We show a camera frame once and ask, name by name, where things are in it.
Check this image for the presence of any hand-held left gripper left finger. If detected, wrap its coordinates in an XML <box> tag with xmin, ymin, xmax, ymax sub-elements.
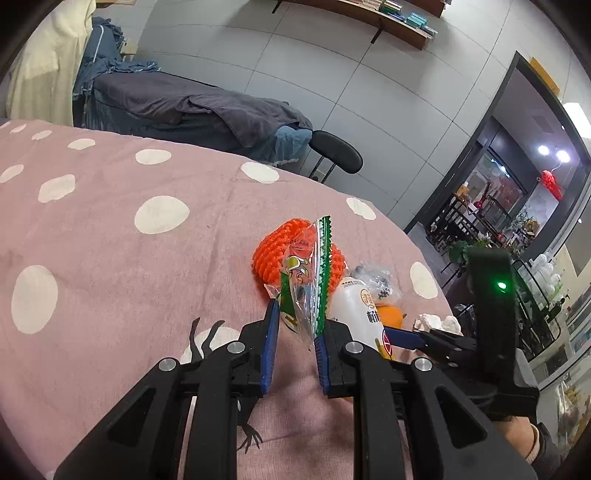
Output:
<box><xmin>53</xmin><ymin>299</ymin><xmax>282</xmax><ymax>480</ymax></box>

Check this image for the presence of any crumpled white tissue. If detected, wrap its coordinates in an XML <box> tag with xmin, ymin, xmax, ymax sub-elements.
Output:
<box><xmin>412</xmin><ymin>313</ymin><xmax>462</xmax><ymax>334</ymax></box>

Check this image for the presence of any person's right hand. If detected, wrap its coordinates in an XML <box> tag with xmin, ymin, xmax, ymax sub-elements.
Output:
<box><xmin>494</xmin><ymin>413</ymin><xmax>539</xmax><ymax>464</ymax></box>

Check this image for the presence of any black door frame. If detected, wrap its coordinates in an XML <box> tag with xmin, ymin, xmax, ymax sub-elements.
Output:
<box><xmin>404</xmin><ymin>51</ymin><xmax>591</xmax><ymax>232</ymax></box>

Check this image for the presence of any orange fruit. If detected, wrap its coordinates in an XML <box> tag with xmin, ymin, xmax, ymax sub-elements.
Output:
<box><xmin>381</xmin><ymin>305</ymin><xmax>407</xmax><ymax>329</ymax></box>

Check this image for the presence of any black wire rack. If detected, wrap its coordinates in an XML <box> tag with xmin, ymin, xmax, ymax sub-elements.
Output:
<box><xmin>510</xmin><ymin>258</ymin><xmax>561</xmax><ymax>361</ymax></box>

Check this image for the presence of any massage bed with grey cover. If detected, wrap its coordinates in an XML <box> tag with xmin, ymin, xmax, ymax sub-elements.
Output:
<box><xmin>81</xmin><ymin>71</ymin><xmax>315</xmax><ymax>167</ymax></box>

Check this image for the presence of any yellow door sign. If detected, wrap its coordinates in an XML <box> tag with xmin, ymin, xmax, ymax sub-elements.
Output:
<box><xmin>531</xmin><ymin>58</ymin><xmax>562</xmax><ymax>96</ymax></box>

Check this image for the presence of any orange knitted ball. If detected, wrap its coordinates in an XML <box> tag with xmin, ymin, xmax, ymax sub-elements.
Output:
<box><xmin>252</xmin><ymin>217</ymin><xmax>347</xmax><ymax>296</ymax></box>

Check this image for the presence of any red hanging ornament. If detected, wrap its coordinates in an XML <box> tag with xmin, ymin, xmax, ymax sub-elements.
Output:
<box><xmin>541</xmin><ymin>170</ymin><xmax>565</xmax><ymax>201</ymax></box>

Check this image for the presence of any large white pump bottle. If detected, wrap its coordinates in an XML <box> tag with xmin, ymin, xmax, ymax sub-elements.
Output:
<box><xmin>531</xmin><ymin>254</ymin><xmax>561</xmax><ymax>296</ymax></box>

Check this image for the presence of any black side table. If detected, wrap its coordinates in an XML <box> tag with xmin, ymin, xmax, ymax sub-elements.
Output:
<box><xmin>427</xmin><ymin>191</ymin><xmax>513</xmax><ymax>245</ymax></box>

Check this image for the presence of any blue cloth heap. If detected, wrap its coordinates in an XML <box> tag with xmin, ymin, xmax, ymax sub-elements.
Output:
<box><xmin>71</xmin><ymin>17</ymin><xmax>160</xmax><ymax>100</ymax></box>

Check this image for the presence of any potted green plant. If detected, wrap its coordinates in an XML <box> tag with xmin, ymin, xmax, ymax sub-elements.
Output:
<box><xmin>445</xmin><ymin>231</ymin><xmax>509</xmax><ymax>266</ymax></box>

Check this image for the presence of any wooden wall shelf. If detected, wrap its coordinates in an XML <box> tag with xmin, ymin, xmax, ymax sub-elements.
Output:
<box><xmin>272</xmin><ymin>0</ymin><xmax>435</xmax><ymax>51</ymax></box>
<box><xmin>411</xmin><ymin>0</ymin><xmax>451</xmax><ymax>18</ymax></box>

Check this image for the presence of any square ceiling light panel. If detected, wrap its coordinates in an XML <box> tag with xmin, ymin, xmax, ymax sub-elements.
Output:
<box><xmin>563</xmin><ymin>102</ymin><xmax>591</xmax><ymax>139</ymax></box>

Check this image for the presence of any cream cloth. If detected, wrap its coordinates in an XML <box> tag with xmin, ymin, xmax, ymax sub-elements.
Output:
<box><xmin>6</xmin><ymin>0</ymin><xmax>95</xmax><ymax>127</ymax></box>

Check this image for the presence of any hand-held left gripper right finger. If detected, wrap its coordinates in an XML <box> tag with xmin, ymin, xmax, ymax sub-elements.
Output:
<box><xmin>313</xmin><ymin>318</ymin><xmax>539</xmax><ymax>480</ymax></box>

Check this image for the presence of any clear green-edged snack wrapper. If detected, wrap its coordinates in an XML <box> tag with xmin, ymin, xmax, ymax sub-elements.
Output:
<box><xmin>278</xmin><ymin>215</ymin><xmax>334</xmax><ymax>344</ymax></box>

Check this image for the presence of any white plastic bottle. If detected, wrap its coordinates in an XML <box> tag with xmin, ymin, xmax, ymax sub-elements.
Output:
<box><xmin>325</xmin><ymin>278</ymin><xmax>398</xmax><ymax>361</ymax></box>

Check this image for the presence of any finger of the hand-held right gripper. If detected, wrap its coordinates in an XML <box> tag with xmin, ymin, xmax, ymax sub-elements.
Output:
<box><xmin>417</xmin><ymin>330</ymin><xmax>477</xmax><ymax>368</ymax></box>
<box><xmin>383</xmin><ymin>327</ymin><xmax>428</xmax><ymax>352</ymax></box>

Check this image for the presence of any clear plastic bag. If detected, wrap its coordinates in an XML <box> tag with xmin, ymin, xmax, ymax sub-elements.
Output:
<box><xmin>346</xmin><ymin>261</ymin><xmax>400</xmax><ymax>305</ymax></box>

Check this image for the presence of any black stool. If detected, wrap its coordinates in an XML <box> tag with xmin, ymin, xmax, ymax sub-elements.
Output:
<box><xmin>307</xmin><ymin>130</ymin><xmax>364</xmax><ymax>183</ymax></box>

